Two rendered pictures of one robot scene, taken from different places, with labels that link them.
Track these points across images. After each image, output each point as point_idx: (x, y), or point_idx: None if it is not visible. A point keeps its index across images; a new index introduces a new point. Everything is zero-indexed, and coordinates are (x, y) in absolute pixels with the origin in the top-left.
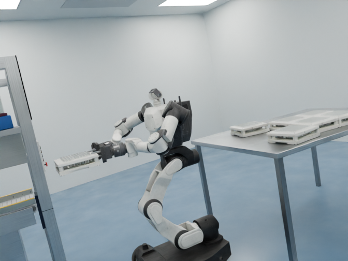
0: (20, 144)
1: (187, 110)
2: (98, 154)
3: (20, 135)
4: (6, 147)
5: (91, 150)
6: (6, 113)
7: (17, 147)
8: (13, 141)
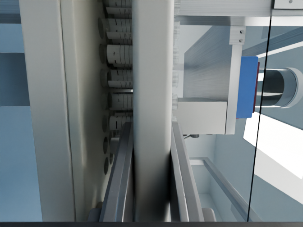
0: (199, 101)
1: None
2: (79, 222)
3: (217, 101)
4: (192, 99)
5: (179, 146)
6: (258, 61)
7: (193, 100)
8: (204, 100)
